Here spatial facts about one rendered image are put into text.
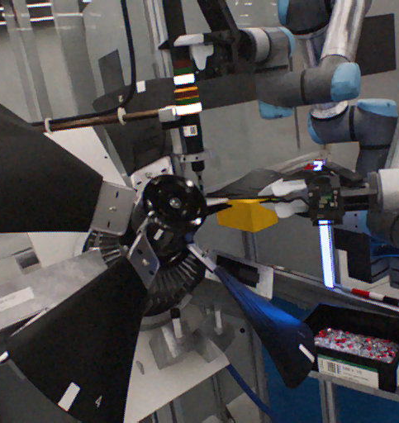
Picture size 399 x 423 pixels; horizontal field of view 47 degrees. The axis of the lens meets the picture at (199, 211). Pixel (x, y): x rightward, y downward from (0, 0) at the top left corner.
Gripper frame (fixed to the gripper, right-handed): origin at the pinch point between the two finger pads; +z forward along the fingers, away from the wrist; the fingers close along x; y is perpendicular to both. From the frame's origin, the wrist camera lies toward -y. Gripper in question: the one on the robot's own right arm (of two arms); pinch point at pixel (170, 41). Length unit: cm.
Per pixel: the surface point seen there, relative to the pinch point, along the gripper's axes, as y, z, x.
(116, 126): 13.6, 0.3, 19.6
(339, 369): 65, -10, -21
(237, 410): 148, -65, 60
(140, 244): 31.5, 15.9, -1.2
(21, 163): 15.6, 25.4, 13.3
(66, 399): 45, 37, -7
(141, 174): 22.7, 4.3, 9.3
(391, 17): -25, -444, 127
